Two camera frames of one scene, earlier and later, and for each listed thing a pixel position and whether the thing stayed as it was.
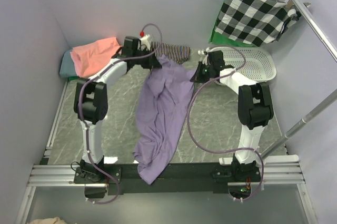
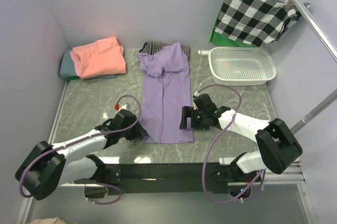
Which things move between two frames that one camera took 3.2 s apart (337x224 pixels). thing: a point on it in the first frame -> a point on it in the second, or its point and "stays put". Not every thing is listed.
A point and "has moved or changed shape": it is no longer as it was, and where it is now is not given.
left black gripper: (153, 60) -> (139, 132)
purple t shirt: (167, 91) has moved or changed shape
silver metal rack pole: (328, 44) stays put
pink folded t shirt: (88, 58) stays put
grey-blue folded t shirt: (67, 68) stays put
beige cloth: (56, 220) stays put
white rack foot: (201, 52) stays put
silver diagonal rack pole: (324, 104) stays put
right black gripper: (200, 72) -> (187, 118)
